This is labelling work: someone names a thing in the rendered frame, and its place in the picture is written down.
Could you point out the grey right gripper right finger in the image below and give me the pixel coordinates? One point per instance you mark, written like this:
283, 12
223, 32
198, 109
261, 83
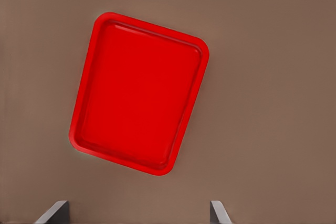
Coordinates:
220, 213

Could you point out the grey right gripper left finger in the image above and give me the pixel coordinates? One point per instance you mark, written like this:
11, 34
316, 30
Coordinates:
55, 214

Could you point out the red rectangular plastic tray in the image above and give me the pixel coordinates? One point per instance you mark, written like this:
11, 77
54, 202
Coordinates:
139, 93

